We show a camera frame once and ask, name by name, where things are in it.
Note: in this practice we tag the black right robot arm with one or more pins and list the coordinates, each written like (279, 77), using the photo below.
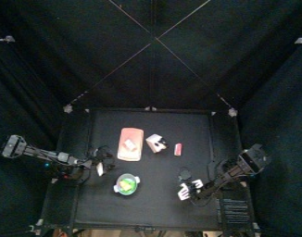
(240, 168)

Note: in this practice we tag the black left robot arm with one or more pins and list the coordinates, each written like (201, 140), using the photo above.
(34, 151)

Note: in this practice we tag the white pink sushi piece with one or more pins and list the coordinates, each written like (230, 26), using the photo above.
(130, 144)

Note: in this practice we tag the pink rectangular plate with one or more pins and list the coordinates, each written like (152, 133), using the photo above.
(130, 144)

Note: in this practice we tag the yellow toy food piece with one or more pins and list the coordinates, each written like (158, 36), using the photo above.
(126, 184)

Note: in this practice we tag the red salmon sushi piece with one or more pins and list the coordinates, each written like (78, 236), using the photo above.
(178, 149)

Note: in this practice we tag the green toy pot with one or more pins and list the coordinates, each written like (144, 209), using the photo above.
(126, 184)

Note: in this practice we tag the white text label sticker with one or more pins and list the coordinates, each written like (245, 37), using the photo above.
(236, 211)

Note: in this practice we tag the white black toy cube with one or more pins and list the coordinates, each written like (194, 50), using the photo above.
(157, 143)

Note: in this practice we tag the silver frame corner bracket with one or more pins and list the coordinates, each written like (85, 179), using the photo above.
(7, 39)
(233, 111)
(301, 41)
(67, 108)

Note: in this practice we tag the silver frame middle bracket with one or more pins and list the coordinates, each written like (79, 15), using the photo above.
(150, 108)

